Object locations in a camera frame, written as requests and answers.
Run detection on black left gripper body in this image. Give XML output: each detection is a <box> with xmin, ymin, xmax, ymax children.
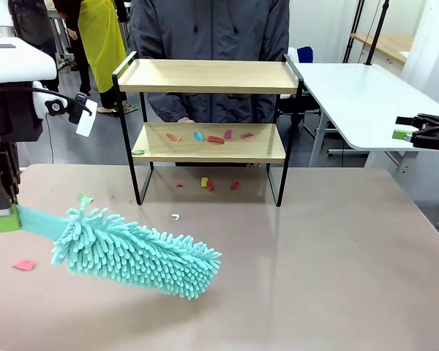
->
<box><xmin>0</xmin><ymin>86</ymin><xmax>44</xmax><ymax>144</ymax></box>

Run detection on teal microfibre duster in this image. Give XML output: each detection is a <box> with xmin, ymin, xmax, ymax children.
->
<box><xmin>0</xmin><ymin>200</ymin><xmax>223</xmax><ymax>301</ymax></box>

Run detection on large white table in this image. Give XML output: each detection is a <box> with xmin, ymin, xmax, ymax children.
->
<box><xmin>288</xmin><ymin>61</ymin><xmax>439</xmax><ymax>178</ymax></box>

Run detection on wooden background table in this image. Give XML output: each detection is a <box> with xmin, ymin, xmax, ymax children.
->
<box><xmin>350</xmin><ymin>32</ymin><xmax>415</xmax><ymax>67</ymax></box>

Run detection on person in black clothes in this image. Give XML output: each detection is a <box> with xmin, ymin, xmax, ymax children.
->
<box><xmin>54</xmin><ymin>0</ymin><xmax>93</xmax><ymax>98</ymax></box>

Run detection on person in dark jacket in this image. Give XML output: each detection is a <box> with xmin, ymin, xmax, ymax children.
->
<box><xmin>9</xmin><ymin>0</ymin><xmax>61</xmax><ymax>92</ymax></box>

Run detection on black stand pole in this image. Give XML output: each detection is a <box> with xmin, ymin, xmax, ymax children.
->
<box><xmin>364</xmin><ymin>0</ymin><xmax>391</xmax><ymax>67</ymax></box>

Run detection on black tripod legs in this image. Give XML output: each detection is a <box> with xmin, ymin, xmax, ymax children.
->
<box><xmin>342</xmin><ymin>0</ymin><xmax>366</xmax><ymax>64</ymax></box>

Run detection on person in yellow apron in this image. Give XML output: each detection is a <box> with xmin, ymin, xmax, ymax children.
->
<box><xmin>77</xmin><ymin>0</ymin><xmax>132</xmax><ymax>118</ymax></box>

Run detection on blue office chair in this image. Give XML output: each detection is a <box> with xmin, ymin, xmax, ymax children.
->
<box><xmin>285</xmin><ymin>45</ymin><xmax>315</xmax><ymax>66</ymax></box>

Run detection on person in grey jacket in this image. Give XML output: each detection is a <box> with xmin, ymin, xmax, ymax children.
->
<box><xmin>128</xmin><ymin>0</ymin><xmax>290</xmax><ymax>169</ymax></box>

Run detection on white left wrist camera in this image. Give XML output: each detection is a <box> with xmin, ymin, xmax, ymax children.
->
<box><xmin>75</xmin><ymin>99</ymin><xmax>99</xmax><ymax>139</ymax></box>

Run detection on black frame wooden shelf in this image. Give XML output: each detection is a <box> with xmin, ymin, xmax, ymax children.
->
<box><xmin>111</xmin><ymin>50</ymin><xmax>305</xmax><ymax>208</ymax></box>

